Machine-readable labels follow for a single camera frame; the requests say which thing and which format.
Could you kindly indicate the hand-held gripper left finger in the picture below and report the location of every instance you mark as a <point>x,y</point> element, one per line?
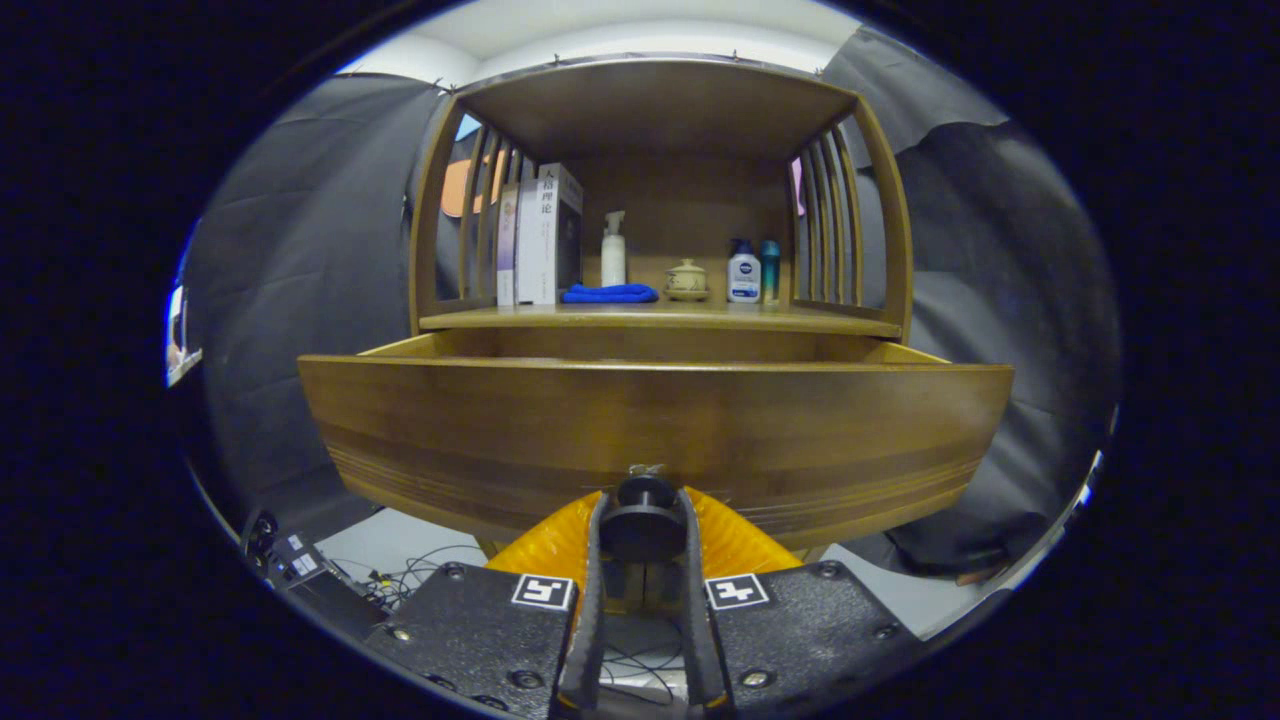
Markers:
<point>590,620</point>

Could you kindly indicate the thin purple book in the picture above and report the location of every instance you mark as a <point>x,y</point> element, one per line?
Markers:
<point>506,260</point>

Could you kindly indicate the teal bottle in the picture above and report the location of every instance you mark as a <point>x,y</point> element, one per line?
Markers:
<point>770,275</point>

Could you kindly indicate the black power strip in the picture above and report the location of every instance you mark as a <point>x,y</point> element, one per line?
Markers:
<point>310,585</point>

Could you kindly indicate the wooden drawer with black knob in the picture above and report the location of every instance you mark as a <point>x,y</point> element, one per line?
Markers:
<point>650,410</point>

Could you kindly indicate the white lotion bottle blue cap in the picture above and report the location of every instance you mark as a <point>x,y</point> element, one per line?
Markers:
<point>744,280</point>

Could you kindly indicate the wooden cabinet door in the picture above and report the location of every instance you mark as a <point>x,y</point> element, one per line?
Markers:
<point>664,598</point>
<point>628,598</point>

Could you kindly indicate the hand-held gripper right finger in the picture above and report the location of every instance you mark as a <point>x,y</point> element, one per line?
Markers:
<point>697,620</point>

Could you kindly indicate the thin white book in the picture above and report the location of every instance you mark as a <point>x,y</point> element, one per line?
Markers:
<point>527,260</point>

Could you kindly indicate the blue cloth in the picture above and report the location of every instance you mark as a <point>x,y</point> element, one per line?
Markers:
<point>610,294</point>

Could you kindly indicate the white cluttered shelf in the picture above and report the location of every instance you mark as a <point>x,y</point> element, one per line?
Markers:
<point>178,340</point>

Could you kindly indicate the lidded ceramic tea cup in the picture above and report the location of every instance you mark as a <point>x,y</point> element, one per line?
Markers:
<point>686,283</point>

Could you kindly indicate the wooden countertop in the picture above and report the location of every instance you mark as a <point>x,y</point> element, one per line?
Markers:
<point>700,317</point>

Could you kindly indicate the thick white book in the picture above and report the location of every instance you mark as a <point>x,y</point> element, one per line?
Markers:
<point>548,250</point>

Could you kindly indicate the wooden cabinet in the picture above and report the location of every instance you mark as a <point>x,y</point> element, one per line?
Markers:
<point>660,110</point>

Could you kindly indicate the white pump bottle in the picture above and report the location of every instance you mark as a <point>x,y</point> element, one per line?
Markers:
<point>613,265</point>

